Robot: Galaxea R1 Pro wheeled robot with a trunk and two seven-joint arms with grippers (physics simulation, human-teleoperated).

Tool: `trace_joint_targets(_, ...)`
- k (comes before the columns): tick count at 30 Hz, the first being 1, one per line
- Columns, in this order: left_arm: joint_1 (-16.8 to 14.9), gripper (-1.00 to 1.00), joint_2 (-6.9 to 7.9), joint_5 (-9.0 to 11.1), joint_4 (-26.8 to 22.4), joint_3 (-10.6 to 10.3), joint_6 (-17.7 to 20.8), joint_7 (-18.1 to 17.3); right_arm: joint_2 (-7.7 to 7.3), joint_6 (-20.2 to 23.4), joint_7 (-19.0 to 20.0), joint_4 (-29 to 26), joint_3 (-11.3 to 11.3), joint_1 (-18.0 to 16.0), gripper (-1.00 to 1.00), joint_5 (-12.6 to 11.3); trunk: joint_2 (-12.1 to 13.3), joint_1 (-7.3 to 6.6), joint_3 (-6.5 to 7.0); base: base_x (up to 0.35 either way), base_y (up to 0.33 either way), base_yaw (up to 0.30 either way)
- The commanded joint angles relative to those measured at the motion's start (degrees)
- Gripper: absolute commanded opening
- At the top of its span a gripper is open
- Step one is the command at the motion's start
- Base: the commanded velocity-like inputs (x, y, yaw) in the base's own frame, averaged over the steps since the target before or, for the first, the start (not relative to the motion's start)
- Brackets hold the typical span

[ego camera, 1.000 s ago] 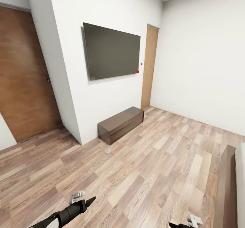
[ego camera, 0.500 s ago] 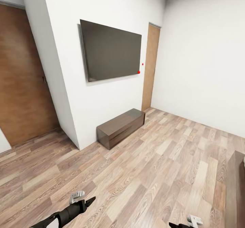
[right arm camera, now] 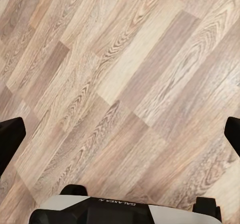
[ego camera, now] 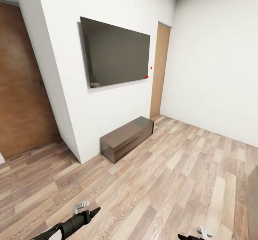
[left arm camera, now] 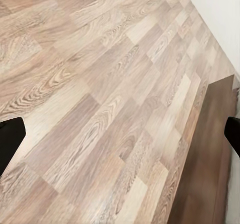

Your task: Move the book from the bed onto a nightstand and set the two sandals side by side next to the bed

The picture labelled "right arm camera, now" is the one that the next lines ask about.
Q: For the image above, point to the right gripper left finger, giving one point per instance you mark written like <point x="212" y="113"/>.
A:
<point x="12" y="133"/>

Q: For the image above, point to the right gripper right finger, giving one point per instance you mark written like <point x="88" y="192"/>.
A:
<point x="232" y="133"/>

